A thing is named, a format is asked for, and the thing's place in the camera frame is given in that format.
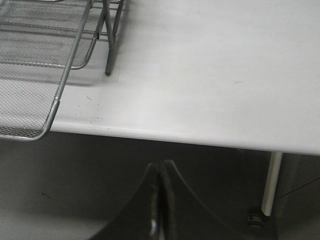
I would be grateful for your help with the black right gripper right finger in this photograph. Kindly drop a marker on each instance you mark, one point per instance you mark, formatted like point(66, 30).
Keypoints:
point(184, 216)

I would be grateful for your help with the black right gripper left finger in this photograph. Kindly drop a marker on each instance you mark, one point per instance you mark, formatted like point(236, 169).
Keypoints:
point(139, 219)

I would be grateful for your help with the silver mesh tray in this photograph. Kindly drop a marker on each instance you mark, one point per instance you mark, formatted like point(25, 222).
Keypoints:
point(29, 99)
point(82, 50)

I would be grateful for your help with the white table leg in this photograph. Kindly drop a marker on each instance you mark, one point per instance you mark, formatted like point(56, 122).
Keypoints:
point(271, 183)

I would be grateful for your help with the grey metal rack frame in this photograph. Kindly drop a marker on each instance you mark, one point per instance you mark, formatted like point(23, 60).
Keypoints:
point(105, 28)

